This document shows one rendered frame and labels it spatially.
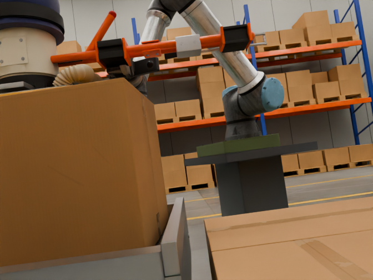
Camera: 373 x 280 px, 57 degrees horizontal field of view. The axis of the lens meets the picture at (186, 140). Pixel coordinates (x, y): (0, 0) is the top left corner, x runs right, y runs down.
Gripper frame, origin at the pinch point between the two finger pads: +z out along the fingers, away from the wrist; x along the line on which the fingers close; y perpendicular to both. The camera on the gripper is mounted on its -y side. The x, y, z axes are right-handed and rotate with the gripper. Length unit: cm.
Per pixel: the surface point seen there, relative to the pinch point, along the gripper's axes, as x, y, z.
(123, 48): 0.1, -1.1, 4.0
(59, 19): 11.2, 16.5, 2.1
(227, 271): -53, -20, 34
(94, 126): -23.0, 4.6, 21.3
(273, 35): 246, -250, -721
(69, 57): -0.4, 14.2, 3.2
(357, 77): 121, -438, -731
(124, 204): -40.7, -0.3, 21.4
